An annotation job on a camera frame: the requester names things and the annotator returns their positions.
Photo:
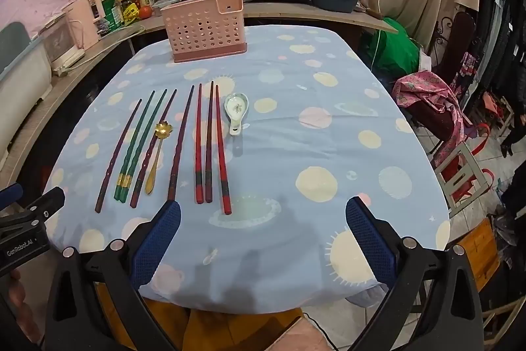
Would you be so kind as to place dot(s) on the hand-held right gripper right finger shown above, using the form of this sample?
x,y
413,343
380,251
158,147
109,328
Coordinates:
x,y
370,240

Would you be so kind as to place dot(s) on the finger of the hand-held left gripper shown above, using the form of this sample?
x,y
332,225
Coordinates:
x,y
11,193
45,205

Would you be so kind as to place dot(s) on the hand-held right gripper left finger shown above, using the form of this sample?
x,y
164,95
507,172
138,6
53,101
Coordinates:
x,y
158,240

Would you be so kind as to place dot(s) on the maroon twisted chopstick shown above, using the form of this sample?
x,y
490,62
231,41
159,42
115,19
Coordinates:
x,y
172,190
100,203
135,199

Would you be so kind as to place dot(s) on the green chopstick with gold band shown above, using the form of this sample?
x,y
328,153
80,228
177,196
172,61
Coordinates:
x,y
125,193
119,191

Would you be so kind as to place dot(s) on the dark brown chopstick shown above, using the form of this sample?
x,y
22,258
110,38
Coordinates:
x,y
208,186

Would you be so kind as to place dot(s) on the gold flower spoon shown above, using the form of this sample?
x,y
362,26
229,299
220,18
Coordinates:
x,y
161,129

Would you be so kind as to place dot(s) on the white ceramic soup spoon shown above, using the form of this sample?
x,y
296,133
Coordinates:
x,y
236,104

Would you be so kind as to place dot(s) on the pink perforated utensil holder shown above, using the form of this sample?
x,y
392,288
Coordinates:
x,y
197,30

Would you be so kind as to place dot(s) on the person's left hand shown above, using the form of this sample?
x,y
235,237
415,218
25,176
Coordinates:
x,y
18,301

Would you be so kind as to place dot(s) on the white box with grey lid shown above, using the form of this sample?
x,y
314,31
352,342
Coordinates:
x,y
20,88

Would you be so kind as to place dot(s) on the brown wooden stool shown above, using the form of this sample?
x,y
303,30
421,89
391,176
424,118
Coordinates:
x,y
480,248

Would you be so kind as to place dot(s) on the grey wooden stool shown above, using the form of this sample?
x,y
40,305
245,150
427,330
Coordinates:
x,y
454,166

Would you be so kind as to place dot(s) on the mustard yellow cloth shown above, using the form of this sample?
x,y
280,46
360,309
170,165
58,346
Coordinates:
x,y
230,328

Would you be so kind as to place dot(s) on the red plastic stool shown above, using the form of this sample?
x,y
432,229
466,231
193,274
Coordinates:
x,y
470,186

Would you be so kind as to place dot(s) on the blue dotted tablecloth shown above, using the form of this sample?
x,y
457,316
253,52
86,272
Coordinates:
x,y
287,153

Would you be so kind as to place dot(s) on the pink patterned cloth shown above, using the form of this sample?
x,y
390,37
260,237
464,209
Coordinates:
x,y
431,100

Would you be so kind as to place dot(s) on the white kitchen appliance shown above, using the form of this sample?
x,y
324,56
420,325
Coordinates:
x,y
57,42

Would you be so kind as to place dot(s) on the pink electric kettle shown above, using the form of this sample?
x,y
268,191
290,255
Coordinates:
x,y
82,22

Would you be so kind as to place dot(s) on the green plastic bag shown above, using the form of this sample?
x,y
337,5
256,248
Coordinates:
x,y
390,46

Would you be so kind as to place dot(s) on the green tin can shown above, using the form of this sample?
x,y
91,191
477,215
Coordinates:
x,y
109,11

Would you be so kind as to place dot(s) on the yellow snack packet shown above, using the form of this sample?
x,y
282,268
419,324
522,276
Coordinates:
x,y
130,14

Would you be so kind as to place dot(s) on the red tomato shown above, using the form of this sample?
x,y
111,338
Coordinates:
x,y
145,12

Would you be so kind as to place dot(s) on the dark metal chair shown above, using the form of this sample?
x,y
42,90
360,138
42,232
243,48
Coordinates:
x,y
462,38

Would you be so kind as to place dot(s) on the wooden counter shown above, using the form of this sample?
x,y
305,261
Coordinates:
x,y
308,16

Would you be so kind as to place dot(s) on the clear container with teal lid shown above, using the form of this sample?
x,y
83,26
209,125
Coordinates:
x,y
166,5

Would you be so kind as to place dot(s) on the blue plastic basin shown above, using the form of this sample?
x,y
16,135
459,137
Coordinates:
x,y
333,2

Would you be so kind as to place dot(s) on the hanging dark clothes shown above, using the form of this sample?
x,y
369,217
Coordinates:
x,y
505,26

